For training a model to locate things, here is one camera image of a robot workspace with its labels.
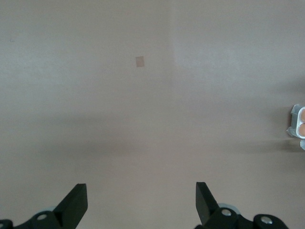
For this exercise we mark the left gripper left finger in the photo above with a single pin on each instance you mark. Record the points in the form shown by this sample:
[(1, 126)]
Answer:
[(69, 210)]

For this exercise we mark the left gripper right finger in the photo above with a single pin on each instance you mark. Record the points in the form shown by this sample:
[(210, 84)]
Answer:
[(207, 207)]

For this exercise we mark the clear plastic egg box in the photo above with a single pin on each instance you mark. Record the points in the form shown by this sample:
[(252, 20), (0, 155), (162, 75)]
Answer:
[(295, 119)]

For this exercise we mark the brown egg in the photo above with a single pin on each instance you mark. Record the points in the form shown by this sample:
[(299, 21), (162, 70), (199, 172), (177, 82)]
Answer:
[(303, 115), (302, 130)]

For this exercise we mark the brown tape patch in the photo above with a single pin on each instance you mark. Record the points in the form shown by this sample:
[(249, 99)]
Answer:
[(140, 61)]

